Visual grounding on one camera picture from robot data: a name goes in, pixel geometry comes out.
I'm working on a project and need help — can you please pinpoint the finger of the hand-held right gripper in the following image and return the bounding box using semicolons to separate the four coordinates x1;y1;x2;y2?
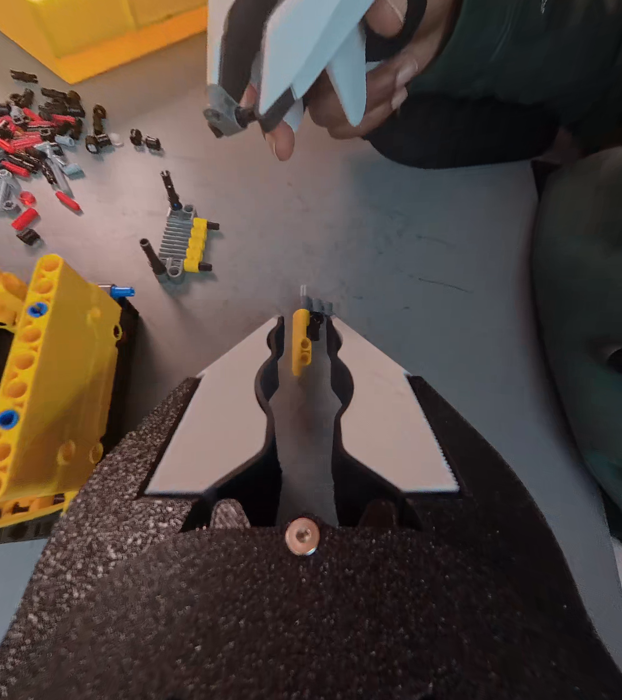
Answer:
259;0;373;133
206;0;276;110

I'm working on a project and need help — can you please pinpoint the black lego elbow connector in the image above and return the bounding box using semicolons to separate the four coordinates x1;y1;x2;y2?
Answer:
85;104;124;155

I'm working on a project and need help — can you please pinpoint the person's right hand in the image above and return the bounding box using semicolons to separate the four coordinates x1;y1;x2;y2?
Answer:
241;0;462;163

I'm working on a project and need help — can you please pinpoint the grey grille yellow lego subassembly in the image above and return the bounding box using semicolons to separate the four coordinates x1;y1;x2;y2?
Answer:
139;170;220;283

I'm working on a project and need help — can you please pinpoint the grey lego connector black pin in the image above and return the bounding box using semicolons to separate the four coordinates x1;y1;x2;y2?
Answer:
203;85;261;139

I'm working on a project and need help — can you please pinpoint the yellow black lego robot build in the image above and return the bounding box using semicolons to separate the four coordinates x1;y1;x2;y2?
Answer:
0;243;139;548

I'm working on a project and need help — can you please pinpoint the yellow grey lego arm assembly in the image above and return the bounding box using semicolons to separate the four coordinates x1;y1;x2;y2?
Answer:
291;284;336;378

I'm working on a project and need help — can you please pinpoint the yellow plastic parts bin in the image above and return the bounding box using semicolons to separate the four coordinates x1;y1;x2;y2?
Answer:
0;0;209;85

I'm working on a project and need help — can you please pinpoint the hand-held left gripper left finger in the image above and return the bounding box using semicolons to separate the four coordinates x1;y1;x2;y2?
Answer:
143;314;287;509

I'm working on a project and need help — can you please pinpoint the pile of small lego pins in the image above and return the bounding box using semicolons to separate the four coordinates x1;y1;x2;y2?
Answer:
0;82;84;246

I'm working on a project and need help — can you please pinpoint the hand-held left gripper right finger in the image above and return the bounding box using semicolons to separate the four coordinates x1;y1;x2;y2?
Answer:
326;317;463;509

